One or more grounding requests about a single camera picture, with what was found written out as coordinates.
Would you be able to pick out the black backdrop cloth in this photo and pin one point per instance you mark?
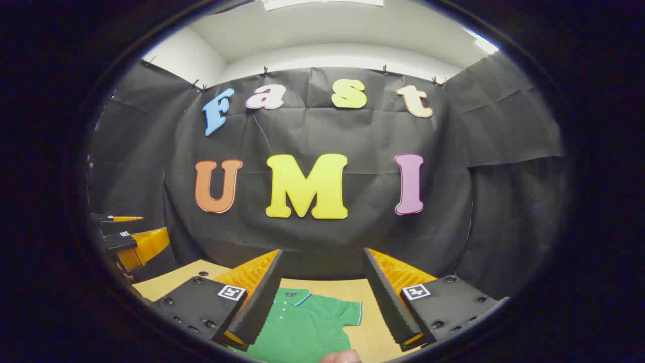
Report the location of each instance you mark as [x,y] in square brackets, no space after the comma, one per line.
[352,136]

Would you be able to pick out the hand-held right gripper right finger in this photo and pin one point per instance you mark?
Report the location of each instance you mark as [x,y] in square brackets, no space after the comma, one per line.
[388,302]

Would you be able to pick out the ceiling light panel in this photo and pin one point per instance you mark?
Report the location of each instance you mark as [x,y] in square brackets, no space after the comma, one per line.
[322,4]
[485,44]

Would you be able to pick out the green T-shirt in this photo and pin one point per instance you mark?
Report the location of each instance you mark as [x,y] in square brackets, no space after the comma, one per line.
[302,327]

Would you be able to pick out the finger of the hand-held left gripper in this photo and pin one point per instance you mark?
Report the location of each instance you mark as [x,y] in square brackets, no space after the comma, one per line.
[128,218]
[148,244]

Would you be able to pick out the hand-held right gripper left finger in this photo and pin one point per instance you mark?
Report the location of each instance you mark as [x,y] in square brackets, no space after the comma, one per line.
[262,302]

